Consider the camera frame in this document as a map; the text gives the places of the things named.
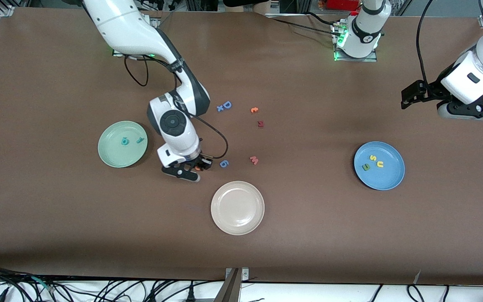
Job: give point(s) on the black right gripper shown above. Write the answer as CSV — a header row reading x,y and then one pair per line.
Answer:
x,y
199,161

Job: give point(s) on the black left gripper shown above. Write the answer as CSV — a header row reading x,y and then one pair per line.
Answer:
x,y
431,90

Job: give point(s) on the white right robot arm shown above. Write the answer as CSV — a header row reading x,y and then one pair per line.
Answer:
x,y
120,25

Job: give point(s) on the blue digit six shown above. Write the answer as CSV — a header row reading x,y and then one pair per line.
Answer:
x,y
222,161

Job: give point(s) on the pink letter w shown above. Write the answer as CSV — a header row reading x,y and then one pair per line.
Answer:
x,y
254,160

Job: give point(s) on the beige plate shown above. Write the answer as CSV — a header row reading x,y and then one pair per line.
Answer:
x,y
237,207

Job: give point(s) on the blue letter D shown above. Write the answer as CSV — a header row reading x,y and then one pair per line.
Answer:
x,y
229,107

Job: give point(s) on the light green plate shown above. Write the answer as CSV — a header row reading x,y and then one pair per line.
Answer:
x,y
118,157

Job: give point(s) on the blue plate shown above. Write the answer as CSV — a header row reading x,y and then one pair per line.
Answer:
x,y
388,178

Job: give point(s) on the red box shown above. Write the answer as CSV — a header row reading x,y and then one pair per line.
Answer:
x,y
344,4

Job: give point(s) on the black power plug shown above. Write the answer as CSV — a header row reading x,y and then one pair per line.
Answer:
x,y
190,296

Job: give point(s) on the brown table cover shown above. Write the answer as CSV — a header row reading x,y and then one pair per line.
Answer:
x,y
57,218

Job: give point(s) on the person in background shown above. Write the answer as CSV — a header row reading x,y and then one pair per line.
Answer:
x,y
262,6

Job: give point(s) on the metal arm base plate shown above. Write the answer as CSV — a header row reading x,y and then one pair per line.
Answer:
x,y
350,60
154,21

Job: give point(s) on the small metal table bracket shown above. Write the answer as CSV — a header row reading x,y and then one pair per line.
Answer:
x,y
245,274

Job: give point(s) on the grey aluminium post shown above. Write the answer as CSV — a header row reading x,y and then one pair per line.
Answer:
x,y
229,291

